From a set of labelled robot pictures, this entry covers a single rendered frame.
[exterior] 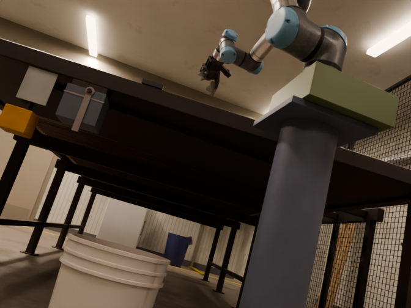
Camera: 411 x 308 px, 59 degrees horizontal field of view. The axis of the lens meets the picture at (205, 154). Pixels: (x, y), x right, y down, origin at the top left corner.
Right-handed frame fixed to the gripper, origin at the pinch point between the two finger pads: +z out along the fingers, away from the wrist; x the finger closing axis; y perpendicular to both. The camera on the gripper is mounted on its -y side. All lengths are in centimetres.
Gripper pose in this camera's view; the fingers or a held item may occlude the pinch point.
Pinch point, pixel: (207, 89)
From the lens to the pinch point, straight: 201.3
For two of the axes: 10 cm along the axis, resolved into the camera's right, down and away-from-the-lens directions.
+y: -8.4, 0.2, -5.4
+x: 3.7, 7.5, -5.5
